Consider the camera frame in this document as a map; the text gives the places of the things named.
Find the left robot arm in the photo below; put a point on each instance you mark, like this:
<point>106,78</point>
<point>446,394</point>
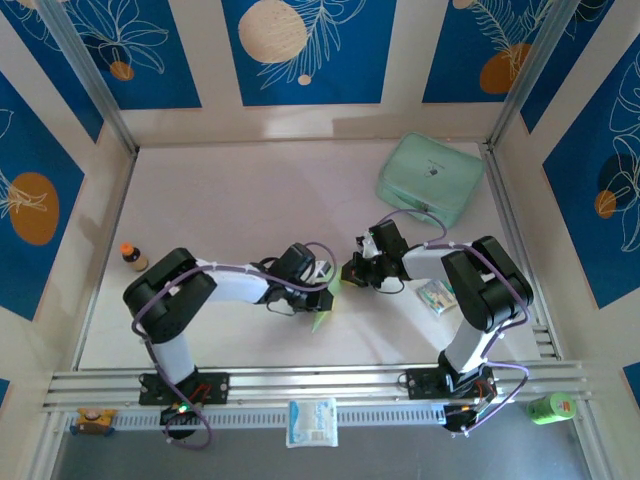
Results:
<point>235,285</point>

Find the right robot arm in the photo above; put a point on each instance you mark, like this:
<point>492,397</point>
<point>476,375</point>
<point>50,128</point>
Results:
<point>470,345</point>

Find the colourful snack packet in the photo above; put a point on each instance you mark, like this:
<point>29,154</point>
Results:
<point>435,296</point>

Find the mint green zipper case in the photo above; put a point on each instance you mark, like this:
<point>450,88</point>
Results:
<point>430,170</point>

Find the white and blue tissue pack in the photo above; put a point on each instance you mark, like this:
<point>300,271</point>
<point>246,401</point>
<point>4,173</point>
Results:
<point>311,422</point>

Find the black electronics board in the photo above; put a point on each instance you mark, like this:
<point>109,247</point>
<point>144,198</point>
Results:
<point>457,420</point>
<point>172,415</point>

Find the small bottle with orange cap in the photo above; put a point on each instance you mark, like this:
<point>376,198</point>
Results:
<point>131,253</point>

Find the green can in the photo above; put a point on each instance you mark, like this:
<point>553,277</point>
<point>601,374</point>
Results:
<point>550,409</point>

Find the yellow toy car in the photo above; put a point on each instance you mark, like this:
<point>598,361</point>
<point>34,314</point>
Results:
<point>94,421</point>

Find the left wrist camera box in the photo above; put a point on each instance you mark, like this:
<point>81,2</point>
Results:
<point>325,270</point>

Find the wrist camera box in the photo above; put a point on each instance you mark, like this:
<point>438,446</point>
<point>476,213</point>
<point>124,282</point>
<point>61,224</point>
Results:
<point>365,246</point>
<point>325,270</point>

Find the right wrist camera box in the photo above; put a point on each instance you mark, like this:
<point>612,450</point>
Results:
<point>365,246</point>

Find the aluminium mounting rail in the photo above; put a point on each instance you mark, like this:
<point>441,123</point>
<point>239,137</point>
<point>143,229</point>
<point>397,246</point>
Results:
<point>325,382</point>

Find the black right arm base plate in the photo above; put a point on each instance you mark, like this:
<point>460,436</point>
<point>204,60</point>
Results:
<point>420,382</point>

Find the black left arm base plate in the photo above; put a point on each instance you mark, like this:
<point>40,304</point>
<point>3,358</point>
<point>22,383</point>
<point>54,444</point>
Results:
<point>217,387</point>

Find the aluminium side rail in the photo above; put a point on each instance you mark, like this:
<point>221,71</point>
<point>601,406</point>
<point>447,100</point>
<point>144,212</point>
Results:
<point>515,240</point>

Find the aluminium frame post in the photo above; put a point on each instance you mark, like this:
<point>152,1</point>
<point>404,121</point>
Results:
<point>531,75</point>
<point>87,75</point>

